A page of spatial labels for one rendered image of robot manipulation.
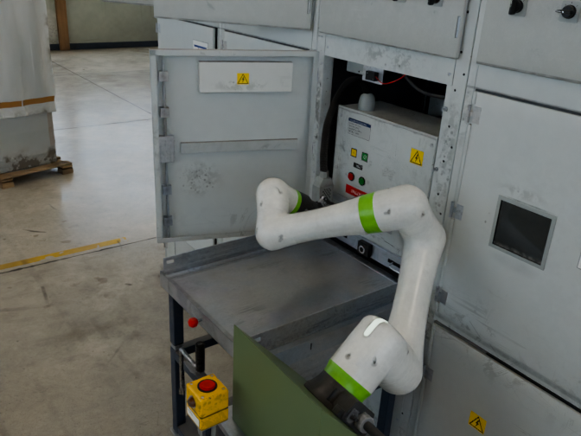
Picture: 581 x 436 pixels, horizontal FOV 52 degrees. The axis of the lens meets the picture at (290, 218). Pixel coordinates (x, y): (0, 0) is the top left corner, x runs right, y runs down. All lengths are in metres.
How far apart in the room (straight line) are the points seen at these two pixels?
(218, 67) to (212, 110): 0.17
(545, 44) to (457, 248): 0.65
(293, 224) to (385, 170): 0.53
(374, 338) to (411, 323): 0.22
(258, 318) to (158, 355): 1.35
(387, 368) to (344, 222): 0.44
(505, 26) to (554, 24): 0.14
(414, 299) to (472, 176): 0.42
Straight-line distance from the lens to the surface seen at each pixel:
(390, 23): 2.01
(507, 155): 1.75
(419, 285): 1.69
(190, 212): 2.39
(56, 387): 3.08
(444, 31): 1.86
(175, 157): 2.30
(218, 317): 1.91
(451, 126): 1.88
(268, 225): 1.80
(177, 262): 2.15
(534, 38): 1.69
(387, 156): 2.14
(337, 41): 2.23
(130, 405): 2.92
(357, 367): 1.44
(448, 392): 2.15
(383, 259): 2.24
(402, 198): 1.63
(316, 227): 1.73
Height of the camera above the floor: 1.89
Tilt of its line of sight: 23 degrees down
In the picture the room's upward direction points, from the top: 3 degrees clockwise
